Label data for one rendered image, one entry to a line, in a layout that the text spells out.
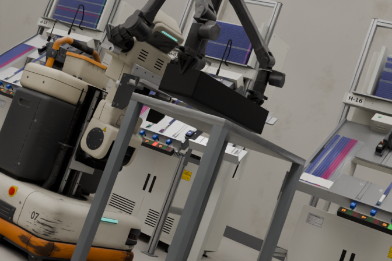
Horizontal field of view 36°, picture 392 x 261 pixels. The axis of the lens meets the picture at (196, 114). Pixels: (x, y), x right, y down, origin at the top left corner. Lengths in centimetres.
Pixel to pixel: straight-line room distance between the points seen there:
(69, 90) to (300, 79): 414
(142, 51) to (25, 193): 81
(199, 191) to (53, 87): 103
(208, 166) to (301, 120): 452
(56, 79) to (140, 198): 167
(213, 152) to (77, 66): 112
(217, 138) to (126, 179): 235
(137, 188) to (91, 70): 150
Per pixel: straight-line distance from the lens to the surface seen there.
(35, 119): 285
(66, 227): 267
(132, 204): 433
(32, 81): 294
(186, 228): 210
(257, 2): 451
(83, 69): 299
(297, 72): 674
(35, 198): 268
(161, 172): 424
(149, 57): 284
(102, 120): 278
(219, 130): 210
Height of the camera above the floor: 62
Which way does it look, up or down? 4 degrees up
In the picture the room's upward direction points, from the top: 20 degrees clockwise
